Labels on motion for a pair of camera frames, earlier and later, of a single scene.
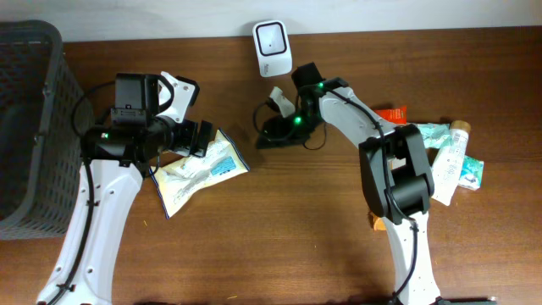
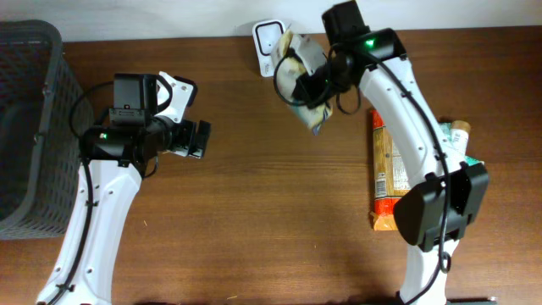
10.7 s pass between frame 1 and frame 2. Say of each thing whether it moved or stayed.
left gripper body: stayed
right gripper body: moved
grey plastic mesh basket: stayed
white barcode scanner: stayed
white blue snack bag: moved
